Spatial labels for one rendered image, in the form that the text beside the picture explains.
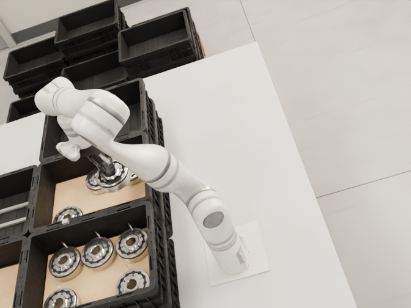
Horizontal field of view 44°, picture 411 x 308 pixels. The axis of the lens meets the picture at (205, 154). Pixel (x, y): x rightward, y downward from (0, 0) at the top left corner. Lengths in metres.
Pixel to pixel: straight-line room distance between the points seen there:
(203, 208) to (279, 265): 0.36
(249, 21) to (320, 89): 0.94
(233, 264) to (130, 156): 0.55
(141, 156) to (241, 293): 0.59
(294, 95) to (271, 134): 1.19
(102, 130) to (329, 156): 1.79
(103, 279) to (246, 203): 0.52
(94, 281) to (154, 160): 0.55
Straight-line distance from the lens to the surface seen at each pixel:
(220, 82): 2.14
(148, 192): 1.53
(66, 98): 1.20
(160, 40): 2.93
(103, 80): 3.03
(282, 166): 1.75
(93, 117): 1.03
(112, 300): 1.38
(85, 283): 1.57
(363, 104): 2.90
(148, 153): 1.13
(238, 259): 1.50
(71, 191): 1.82
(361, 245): 2.36
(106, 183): 1.51
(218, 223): 1.33
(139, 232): 1.55
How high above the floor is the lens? 2.04
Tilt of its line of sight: 45 degrees down
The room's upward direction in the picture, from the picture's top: 24 degrees counter-clockwise
